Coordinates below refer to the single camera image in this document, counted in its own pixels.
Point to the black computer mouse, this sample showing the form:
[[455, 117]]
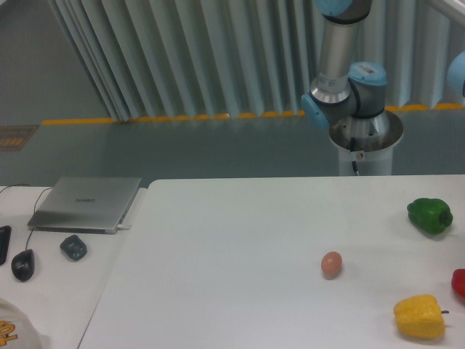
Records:
[[23, 265]]

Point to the green bell pepper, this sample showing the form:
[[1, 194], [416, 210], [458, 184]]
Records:
[[431, 215]]

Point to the folded white partition screen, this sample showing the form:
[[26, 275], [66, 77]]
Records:
[[182, 59]]

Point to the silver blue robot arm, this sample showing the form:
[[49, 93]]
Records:
[[336, 54]]

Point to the red bell pepper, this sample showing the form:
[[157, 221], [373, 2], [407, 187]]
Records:
[[458, 282]]

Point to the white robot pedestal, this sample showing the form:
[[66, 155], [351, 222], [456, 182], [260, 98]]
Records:
[[365, 146]]

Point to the brown egg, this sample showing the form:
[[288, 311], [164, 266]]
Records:
[[331, 264]]

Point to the black flat device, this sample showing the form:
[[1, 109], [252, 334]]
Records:
[[5, 235]]

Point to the white cloth with orange print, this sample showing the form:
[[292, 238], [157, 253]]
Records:
[[17, 331]]

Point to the dark grey small case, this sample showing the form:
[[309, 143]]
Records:
[[74, 248]]

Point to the silver closed laptop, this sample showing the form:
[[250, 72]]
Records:
[[86, 204]]

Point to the yellow bell pepper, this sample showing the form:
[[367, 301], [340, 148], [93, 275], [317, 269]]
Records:
[[419, 316]]

